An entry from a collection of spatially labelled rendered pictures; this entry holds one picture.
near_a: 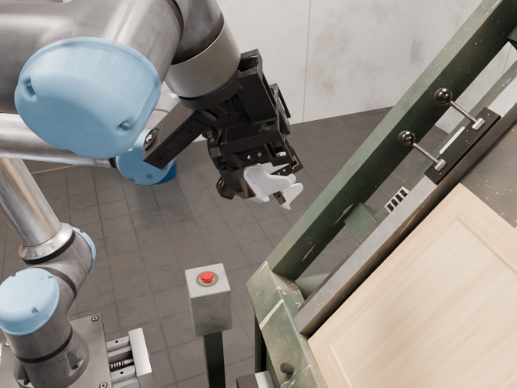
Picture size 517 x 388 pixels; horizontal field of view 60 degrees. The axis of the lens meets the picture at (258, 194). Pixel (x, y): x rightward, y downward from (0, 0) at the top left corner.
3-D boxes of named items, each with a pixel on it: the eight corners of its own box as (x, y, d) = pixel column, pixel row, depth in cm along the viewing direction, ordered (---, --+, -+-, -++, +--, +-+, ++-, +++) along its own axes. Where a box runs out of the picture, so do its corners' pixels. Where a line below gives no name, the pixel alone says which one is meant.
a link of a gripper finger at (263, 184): (302, 211, 56) (279, 166, 49) (258, 219, 57) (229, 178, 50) (301, 191, 58) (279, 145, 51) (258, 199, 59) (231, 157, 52)
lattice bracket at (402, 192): (391, 210, 118) (384, 206, 116) (409, 190, 116) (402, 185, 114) (398, 219, 115) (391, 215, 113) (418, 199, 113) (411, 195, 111)
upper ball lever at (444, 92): (473, 132, 104) (428, 97, 103) (485, 119, 102) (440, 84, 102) (478, 135, 100) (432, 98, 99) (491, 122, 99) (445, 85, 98)
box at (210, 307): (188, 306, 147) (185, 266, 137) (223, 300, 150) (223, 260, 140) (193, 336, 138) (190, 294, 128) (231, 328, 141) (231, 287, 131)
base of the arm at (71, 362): (15, 406, 90) (-2, 376, 85) (18, 347, 102) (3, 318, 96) (92, 380, 95) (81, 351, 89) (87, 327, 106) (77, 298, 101)
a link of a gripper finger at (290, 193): (314, 203, 91) (296, 173, 85) (290, 220, 91) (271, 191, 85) (307, 195, 94) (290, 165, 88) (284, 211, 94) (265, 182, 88)
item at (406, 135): (437, 172, 107) (393, 138, 107) (448, 160, 106) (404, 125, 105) (440, 176, 104) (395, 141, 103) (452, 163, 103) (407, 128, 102)
